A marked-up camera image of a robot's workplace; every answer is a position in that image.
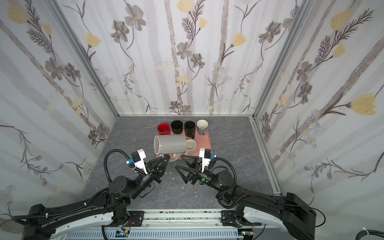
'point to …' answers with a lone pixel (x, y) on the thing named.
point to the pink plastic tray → (202, 142)
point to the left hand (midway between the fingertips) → (165, 154)
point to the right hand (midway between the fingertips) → (177, 163)
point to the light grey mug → (202, 125)
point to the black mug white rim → (190, 129)
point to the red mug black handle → (163, 129)
